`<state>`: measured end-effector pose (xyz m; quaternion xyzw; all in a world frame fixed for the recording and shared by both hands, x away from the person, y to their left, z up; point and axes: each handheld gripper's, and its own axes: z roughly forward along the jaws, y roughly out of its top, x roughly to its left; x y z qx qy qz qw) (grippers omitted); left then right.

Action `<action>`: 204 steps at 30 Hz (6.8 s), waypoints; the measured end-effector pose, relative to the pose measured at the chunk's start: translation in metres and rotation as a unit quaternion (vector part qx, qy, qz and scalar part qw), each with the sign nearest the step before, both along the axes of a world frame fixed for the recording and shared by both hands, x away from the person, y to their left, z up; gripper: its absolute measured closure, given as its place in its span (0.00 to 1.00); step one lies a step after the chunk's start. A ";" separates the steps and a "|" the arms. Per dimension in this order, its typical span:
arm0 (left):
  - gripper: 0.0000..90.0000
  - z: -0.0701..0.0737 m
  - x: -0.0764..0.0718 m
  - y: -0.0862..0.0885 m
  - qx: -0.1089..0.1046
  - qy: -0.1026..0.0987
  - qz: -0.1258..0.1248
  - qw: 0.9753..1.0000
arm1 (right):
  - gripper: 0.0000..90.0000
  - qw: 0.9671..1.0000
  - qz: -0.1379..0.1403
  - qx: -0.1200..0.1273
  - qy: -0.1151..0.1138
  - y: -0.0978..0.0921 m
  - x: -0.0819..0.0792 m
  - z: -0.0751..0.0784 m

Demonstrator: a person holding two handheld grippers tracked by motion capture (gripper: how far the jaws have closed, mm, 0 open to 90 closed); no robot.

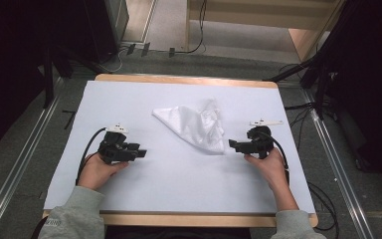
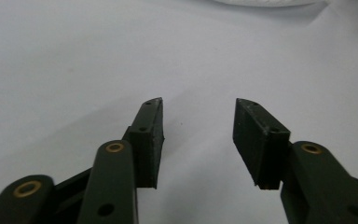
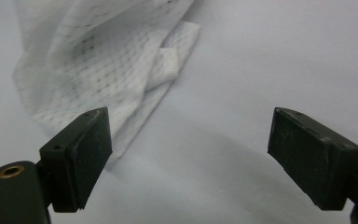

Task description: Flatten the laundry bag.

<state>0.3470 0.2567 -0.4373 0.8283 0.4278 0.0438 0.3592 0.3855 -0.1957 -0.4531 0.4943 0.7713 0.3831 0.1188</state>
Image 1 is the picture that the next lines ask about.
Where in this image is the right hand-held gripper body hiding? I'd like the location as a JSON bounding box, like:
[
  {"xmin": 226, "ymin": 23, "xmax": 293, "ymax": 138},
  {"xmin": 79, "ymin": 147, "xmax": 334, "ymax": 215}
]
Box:
[{"xmin": 243, "ymin": 119, "xmax": 285, "ymax": 160}]

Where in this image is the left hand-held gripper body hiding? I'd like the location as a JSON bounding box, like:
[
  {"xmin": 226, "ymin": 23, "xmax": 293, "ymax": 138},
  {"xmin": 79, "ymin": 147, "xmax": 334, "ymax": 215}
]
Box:
[{"xmin": 97, "ymin": 122, "xmax": 141, "ymax": 165}]

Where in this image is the white mesh laundry bag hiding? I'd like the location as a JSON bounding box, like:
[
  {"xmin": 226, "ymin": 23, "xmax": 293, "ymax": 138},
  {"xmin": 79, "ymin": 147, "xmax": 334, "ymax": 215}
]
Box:
[{"xmin": 151, "ymin": 97, "xmax": 227, "ymax": 155}]

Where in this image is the person's left hand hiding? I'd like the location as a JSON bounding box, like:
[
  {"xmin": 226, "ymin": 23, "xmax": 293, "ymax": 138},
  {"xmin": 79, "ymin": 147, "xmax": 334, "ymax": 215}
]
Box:
[{"xmin": 78, "ymin": 152, "xmax": 130, "ymax": 191}]

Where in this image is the person's right hand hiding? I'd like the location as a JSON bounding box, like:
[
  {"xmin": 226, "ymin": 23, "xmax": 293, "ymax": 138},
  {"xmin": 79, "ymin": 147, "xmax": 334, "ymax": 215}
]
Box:
[{"xmin": 244, "ymin": 147, "xmax": 290, "ymax": 192}]

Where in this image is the white table mat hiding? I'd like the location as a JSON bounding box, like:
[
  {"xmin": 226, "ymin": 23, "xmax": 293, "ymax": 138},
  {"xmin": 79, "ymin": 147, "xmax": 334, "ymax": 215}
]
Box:
[{"xmin": 43, "ymin": 80, "xmax": 316, "ymax": 215}]

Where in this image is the wooden table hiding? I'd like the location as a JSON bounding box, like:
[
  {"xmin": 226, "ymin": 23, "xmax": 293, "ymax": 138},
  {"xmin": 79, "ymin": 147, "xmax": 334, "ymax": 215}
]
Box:
[{"xmin": 42, "ymin": 73, "xmax": 319, "ymax": 229}]

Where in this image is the black metal stand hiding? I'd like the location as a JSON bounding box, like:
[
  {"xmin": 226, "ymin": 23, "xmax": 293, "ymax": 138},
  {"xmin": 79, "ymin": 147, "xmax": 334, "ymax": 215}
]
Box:
[{"xmin": 42, "ymin": 46, "xmax": 57, "ymax": 110}]

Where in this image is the black tripod stand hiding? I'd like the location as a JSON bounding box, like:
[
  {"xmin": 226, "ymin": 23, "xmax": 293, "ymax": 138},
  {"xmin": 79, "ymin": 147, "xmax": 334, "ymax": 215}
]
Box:
[{"xmin": 263, "ymin": 0, "xmax": 362, "ymax": 120}]

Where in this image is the dark cabinet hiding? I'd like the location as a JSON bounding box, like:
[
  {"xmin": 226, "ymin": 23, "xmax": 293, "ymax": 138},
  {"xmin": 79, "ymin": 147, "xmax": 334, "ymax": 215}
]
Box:
[{"xmin": 82, "ymin": 0, "xmax": 130, "ymax": 64}]

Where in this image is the light wooden furniture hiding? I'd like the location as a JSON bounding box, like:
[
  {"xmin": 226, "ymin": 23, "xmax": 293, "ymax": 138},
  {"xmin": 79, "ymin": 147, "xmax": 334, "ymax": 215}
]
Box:
[{"xmin": 184, "ymin": 0, "xmax": 346, "ymax": 63}]

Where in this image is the dark curtain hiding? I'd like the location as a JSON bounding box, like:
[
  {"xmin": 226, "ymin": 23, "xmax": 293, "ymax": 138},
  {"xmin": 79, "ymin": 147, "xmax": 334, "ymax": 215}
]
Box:
[
  {"xmin": 0, "ymin": 0, "xmax": 91, "ymax": 159},
  {"xmin": 324, "ymin": 0, "xmax": 382, "ymax": 197}
]

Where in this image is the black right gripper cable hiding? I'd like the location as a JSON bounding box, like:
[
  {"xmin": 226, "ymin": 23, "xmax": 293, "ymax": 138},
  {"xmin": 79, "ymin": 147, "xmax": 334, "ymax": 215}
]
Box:
[{"xmin": 261, "ymin": 131, "xmax": 290, "ymax": 184}]

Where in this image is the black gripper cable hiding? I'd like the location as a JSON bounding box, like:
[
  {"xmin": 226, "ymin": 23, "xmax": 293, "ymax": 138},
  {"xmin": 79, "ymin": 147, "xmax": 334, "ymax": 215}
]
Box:
[
  {"xmin": 75, "ymin": 126, "xmax": 108, "ymax": 186},
  {"xmin": 261, "ymin": 131, "xmax": 290, "ymax": 184}
]

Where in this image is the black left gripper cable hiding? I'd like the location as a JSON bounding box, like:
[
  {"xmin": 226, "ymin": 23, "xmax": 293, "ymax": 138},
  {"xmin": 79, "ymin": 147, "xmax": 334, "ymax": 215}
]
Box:
[{"xmin": 75, "ymin": 126, "xmax": 108, "ymax": 186}]

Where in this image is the black floor cable bundle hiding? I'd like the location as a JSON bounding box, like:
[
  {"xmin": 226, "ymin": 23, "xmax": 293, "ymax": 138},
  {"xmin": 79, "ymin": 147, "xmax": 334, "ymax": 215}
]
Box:
[{"xmin": 284, "ymin": 102, "xmax": 316, "ymax": 148}]

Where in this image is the metal floor rail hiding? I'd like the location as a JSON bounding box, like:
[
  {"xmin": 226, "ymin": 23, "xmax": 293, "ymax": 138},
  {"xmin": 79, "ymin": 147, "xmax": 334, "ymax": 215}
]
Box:
[
  {"xmin": 300, "ymin": 89, "xmax": 376, "ymax": 239},
  {"xmin": 0, "ymin": 77, "xmax": 65, "ymax": 239}
]

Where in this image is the white floor cable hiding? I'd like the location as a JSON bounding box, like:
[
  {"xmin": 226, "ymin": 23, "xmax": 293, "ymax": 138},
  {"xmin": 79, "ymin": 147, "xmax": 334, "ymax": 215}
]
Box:
[{"xmin": 102, "ymin": 48, "xmax": 128, "ymax": 74}]

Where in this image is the black looped floor cable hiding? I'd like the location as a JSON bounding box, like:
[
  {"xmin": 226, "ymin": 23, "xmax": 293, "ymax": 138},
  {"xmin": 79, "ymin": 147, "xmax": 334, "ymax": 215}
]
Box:
[{"xmin": 307, "ymin": 181, "xmax": 340, "ymax": 232}]

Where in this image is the black hanging cable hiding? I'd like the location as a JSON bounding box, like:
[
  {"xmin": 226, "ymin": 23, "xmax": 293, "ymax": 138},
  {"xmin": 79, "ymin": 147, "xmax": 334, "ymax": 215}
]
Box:
[{"xmin": 168, "ymin": 0, "xmax": 209, "ymax": 58}]

